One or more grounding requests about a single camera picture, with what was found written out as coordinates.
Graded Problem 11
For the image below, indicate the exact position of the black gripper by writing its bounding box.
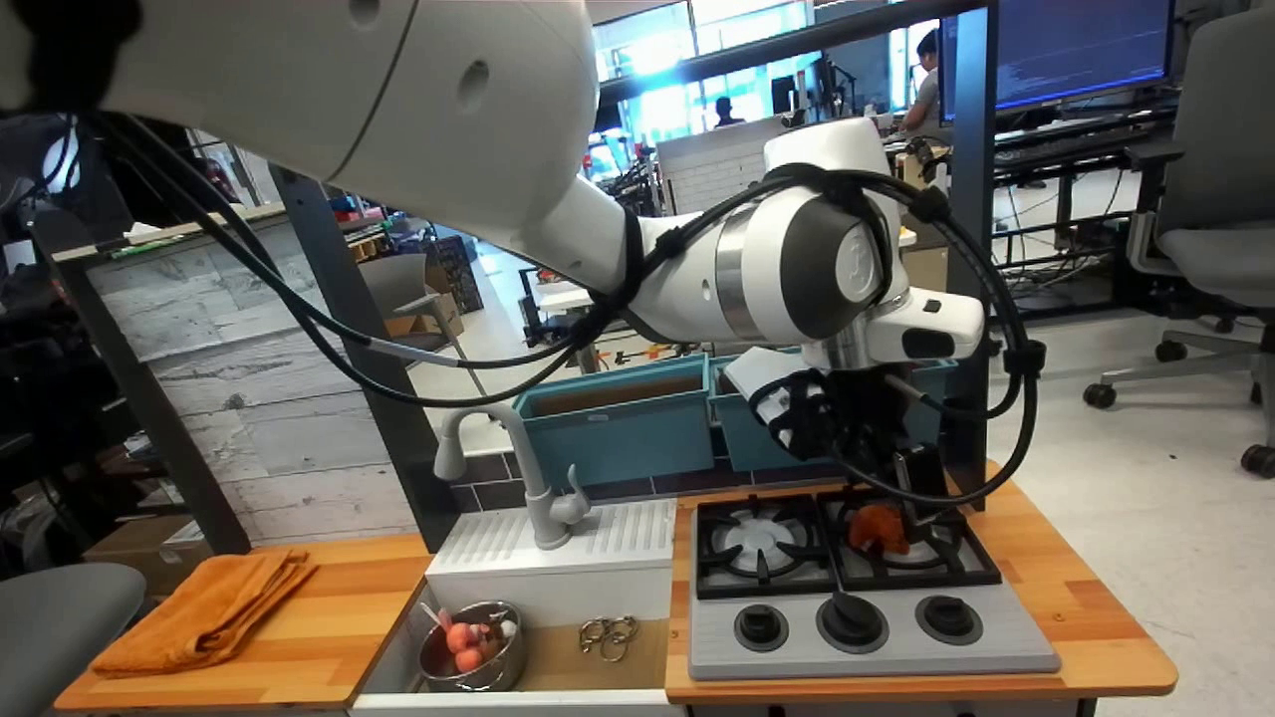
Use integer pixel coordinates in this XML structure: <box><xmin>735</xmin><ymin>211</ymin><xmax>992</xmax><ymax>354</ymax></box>
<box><xmin>751</xmin><ymin>371</ymin><xmax>950</xmax><ymax>500</ymax></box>

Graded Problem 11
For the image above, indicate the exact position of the orange plush toy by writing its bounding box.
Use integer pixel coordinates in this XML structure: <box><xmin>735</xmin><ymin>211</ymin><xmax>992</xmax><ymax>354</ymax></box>
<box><xmin>849</xmin><ymin>501</ymin><xmax>910</xmax><ymax>553</ymax></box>

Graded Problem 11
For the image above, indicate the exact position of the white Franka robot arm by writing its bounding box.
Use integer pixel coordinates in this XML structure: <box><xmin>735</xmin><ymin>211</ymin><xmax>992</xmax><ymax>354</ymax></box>
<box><xmin>0</xmin><ymin>0</ymin><xmax>985</xmax><ymax>486</ymax></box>

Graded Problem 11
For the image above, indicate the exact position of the toy gas stove top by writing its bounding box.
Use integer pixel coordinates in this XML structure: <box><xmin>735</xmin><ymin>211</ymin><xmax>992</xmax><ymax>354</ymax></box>
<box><xmin>688</xmin><ymin>490</ymin><xmax>1059</xmax><ymax>683</ymax></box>

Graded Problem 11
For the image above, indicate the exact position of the teal storage bin left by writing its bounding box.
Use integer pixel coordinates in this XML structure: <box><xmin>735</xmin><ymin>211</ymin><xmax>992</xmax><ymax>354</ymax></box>
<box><xmin>516</xmin><ymin>354</ymin><xmax>712</xmax><ymax>486</ymax></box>

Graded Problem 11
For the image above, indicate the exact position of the grey kitchen faucet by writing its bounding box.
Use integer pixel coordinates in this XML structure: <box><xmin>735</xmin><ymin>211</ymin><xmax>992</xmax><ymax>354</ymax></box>
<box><xmin>436</xmin><ymin>408</ymin><xmax>589</xmax><ymax>551</ymax></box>

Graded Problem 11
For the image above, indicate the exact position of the grey office chair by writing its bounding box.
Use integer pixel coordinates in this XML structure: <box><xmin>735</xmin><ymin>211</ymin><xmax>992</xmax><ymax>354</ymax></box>
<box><xmin>1083</xmin><ymin>3</ymin><xmax>1275</xmax><ymax>478</ymax></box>

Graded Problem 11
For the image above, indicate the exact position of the brown cardboard sink liner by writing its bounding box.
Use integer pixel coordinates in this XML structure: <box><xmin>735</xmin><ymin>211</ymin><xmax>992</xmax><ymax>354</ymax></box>
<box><xmin>517</xmin><ymin>616</ymin><xmax>671</xmax><ymax>695</ymax></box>

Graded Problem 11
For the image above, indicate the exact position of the computer monitor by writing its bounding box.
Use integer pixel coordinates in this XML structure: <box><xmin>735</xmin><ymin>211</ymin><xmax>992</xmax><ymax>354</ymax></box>
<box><xmin>995</xmin><ymin>0</ymin><xmax>1177</xmax><ymax>116</ymax></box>

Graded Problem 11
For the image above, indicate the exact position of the steel mixing bowl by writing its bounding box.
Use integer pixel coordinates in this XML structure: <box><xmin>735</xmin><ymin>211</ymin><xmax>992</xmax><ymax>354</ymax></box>
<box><xmin>419</xmin><ymin>603</ymin><xmax>525</xmax><ymax>695</ymax></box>

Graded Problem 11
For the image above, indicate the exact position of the black metal frame post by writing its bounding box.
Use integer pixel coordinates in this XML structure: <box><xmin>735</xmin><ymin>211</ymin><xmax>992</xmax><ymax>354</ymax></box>
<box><xmin>945</xmin><ymin>0</ymin><xmax>1004</xmax><ymax>501</ymax></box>

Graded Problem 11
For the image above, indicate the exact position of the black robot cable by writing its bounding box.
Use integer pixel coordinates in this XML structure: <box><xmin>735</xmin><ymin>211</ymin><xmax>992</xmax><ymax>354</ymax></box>
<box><xmin>91</xmin><ymin>113</ymin><xmax>1052</xmax><ymax>514</ymax></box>

